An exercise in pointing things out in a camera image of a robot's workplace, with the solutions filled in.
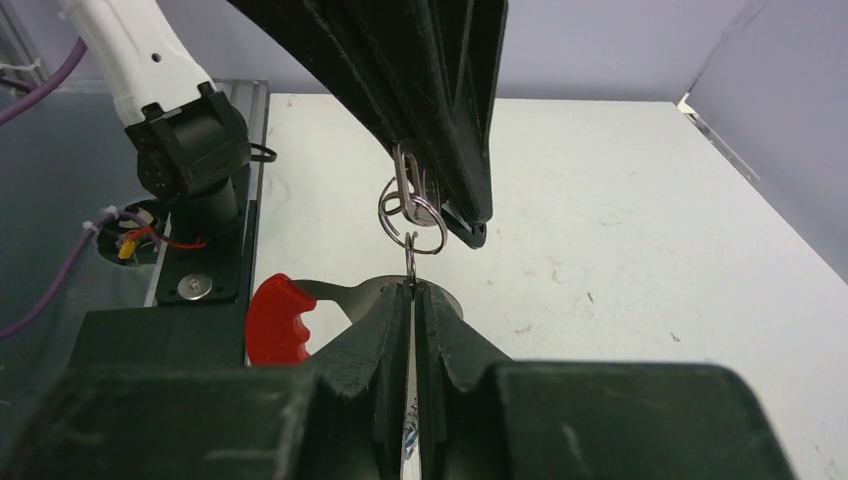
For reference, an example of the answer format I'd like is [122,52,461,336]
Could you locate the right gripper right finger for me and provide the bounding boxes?
[415,285,794,479]

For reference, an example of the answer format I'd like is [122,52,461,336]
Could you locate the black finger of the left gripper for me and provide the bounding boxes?
[236,1,508,249]

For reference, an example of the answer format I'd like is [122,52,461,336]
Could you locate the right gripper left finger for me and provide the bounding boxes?
[1,284,412,479]

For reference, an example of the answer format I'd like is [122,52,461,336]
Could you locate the red handled metal key holder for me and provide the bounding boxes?
[245,272,465,368]

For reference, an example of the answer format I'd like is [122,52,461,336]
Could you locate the silver split key ring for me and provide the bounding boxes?
[377,139,449,286]

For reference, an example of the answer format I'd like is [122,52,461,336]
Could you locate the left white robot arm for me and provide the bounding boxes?
[61,1,508,249]

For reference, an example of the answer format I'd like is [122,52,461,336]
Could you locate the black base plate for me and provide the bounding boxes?
[68,164,263,369]

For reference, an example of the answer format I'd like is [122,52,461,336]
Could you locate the aluminium frame rail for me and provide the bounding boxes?
[677,93,760,185]

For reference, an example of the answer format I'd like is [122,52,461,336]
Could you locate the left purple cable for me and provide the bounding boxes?
[0,36,160,342]

